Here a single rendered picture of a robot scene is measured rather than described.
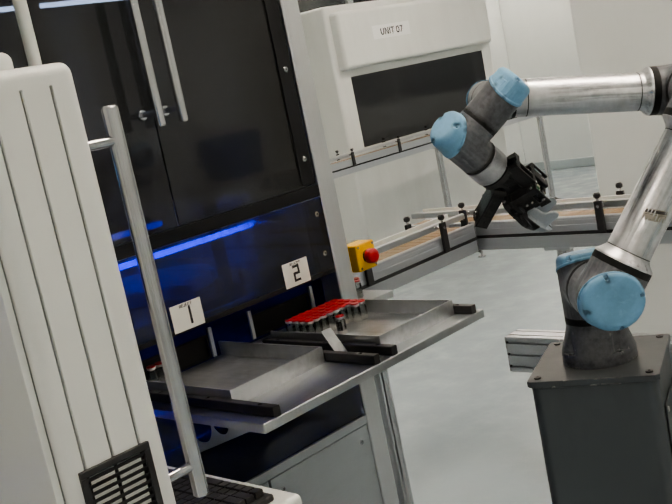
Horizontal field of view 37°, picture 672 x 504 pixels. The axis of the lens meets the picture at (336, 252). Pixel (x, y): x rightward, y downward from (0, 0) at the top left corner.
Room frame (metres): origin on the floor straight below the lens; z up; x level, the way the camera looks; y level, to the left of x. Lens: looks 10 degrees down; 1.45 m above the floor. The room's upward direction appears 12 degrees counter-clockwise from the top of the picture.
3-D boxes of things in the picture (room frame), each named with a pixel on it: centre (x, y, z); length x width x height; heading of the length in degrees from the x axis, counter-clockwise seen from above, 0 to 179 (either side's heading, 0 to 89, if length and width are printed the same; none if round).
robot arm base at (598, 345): (1.97, -0.49, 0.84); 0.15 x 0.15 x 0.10
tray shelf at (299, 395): (2.13, 0.11, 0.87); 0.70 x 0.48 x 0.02; 135
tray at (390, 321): (2.23, -0.02, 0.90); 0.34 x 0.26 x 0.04; 45
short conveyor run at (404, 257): (2.86, -0.16, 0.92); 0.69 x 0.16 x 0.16; 135
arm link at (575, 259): (1.96, -0.49, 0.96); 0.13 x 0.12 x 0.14; 178
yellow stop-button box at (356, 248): (2.56, -0.05, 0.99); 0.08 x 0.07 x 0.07; 45
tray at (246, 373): (2.06, 0.28, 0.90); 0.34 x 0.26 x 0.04; 45
